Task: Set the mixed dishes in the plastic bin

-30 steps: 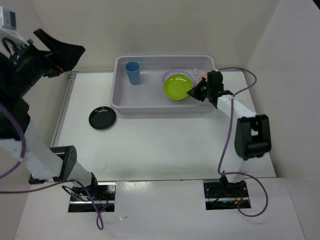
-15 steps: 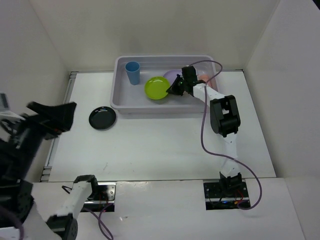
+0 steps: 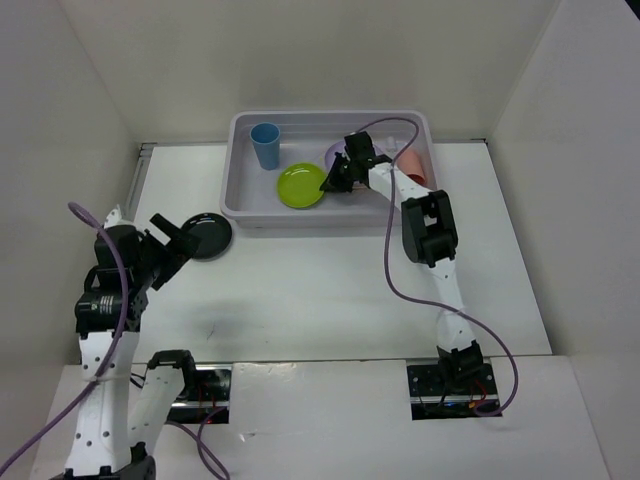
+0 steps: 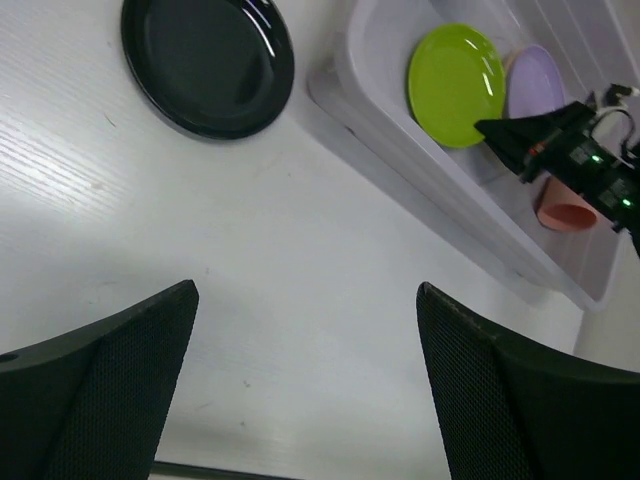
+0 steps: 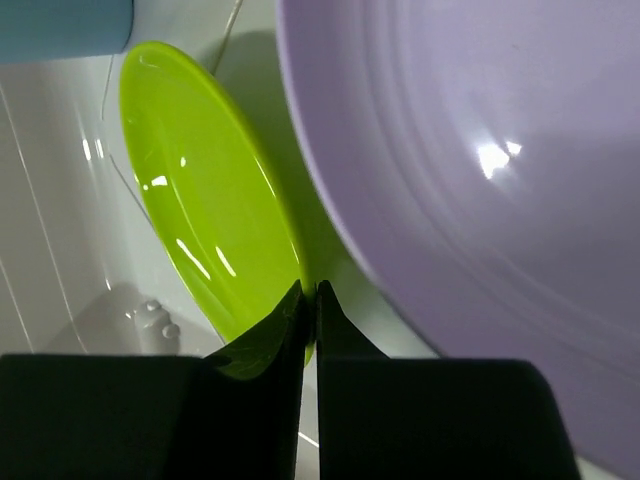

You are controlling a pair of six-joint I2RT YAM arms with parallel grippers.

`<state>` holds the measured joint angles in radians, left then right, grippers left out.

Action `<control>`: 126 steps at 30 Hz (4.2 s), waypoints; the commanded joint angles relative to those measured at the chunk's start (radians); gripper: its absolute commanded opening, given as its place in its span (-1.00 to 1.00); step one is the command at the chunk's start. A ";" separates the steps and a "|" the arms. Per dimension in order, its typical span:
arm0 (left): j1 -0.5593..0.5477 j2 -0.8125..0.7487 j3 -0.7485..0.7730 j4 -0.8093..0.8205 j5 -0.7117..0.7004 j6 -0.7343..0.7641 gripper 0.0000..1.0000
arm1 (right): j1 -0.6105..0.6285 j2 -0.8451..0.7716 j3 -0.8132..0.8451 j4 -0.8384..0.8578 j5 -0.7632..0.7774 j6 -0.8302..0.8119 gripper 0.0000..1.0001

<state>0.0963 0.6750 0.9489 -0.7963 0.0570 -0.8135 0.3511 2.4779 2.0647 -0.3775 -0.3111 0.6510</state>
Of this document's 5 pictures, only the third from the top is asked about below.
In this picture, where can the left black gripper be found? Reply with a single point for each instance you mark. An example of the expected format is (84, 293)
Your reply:
(184, 244)

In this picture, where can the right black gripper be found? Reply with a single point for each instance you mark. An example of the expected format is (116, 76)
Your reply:
(332, 182)

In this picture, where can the orange plastic plate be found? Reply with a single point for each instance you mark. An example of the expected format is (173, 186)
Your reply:
(358, 186)

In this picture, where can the purple plastic plate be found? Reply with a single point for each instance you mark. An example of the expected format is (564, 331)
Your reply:
(334, 150)

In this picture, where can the black plate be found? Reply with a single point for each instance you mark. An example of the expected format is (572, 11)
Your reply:
(214, 232)

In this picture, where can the green plastic plate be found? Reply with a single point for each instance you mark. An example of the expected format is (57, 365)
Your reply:
(299, 185)

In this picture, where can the coral plastic cup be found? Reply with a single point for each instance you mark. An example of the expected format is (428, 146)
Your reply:
(410, 163)

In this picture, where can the blue plastic cup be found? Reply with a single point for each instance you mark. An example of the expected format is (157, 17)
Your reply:
(265, 138)

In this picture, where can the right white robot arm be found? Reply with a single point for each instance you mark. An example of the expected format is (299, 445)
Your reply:
(429, 240)

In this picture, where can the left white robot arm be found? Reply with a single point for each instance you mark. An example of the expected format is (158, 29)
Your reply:
(114, 437)

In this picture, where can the lavender plastic bin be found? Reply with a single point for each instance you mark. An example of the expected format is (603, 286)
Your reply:
(249, 194)

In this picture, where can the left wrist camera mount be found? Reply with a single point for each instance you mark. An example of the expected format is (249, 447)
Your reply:
(116, 218)

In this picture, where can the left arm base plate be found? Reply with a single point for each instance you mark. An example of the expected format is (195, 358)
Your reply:
(207, 398)

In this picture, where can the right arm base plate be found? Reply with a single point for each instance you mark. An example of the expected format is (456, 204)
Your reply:
(430, 399)

